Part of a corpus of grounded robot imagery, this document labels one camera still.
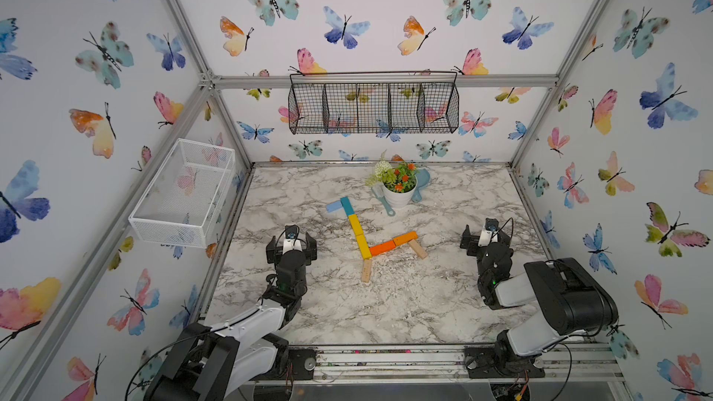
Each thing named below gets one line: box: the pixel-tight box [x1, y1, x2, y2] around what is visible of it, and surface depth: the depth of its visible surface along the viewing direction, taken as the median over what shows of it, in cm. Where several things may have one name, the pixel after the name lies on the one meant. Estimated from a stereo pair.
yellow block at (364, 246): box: [356, 232, 373, 260], surface depth 98 cm
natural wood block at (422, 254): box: [408, 239, 428, 259], surface depth 98 cm
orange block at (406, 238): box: [392, 231, 418, 246], surface depth 100 cm
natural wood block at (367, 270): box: [361, 258, 373, 284], surface depth 92 cm
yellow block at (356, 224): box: [348, 213, 363, 236], surface depth 103 cm
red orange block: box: [369, 239, 397, 257], surface depth 98 cm
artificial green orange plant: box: [365, 149, 419, 194], surface depth 98 cm
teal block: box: [339, 195, 355, 217], surface depth 109 cm
